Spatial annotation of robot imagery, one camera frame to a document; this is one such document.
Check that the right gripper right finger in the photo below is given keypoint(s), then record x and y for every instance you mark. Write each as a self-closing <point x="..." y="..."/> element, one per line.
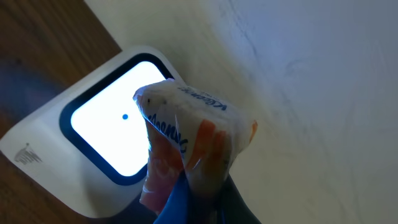
<point x="231" y="208"/>

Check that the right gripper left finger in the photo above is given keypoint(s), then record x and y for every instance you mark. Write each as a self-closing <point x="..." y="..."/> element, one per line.
<point x="177" y="207"/>

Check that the orange Kleenex tissue pack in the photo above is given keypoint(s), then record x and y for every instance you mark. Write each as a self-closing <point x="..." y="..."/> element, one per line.
<point x="189" y="131"/>

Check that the white barcode scanner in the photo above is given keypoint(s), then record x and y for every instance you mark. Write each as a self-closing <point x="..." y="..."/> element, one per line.
<point x="88" y="146"/>

